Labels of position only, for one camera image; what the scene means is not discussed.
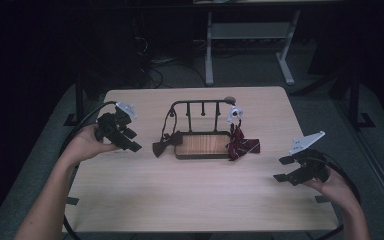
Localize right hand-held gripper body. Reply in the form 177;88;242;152
288;130;332;187

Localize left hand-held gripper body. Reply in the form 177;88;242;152
94;101;138;151

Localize dark bow tie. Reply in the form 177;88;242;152
151;106;184;159

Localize red striped bow tie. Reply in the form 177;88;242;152
225;105;261;162

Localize black rack with wooden base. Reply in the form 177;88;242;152
159;96;238;161

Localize person's left hand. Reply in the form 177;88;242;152
60;123;123;165

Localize person's right hand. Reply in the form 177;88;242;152
302;165;358;212

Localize black metal stand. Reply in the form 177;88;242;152
344;64;377;130
63;71;85;128

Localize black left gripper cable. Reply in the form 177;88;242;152
59;100;118;240

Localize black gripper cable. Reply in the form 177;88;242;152
59;100;118;240
311;153;363;240

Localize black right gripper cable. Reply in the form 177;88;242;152
311;153;363;240

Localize black floor cables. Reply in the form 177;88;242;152
131;19;209;89

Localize white metal desk frame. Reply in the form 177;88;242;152
204;9;302;87

